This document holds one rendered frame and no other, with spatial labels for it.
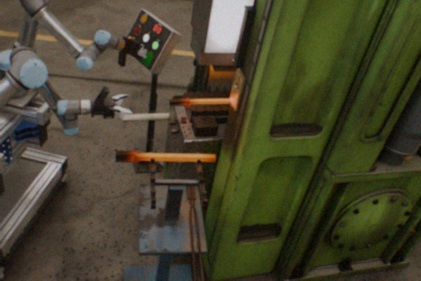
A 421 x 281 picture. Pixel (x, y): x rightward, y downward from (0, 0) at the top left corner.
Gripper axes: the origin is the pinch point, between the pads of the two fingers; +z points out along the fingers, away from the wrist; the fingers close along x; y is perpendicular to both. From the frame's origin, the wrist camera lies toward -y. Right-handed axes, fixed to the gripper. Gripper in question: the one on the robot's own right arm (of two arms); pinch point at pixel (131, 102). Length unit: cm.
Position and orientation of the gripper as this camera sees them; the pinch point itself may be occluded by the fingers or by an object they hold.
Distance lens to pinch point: 217.8
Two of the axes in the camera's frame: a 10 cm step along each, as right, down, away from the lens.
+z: 9.5, -0.4, 3.0
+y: -1.6, 7.8, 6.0
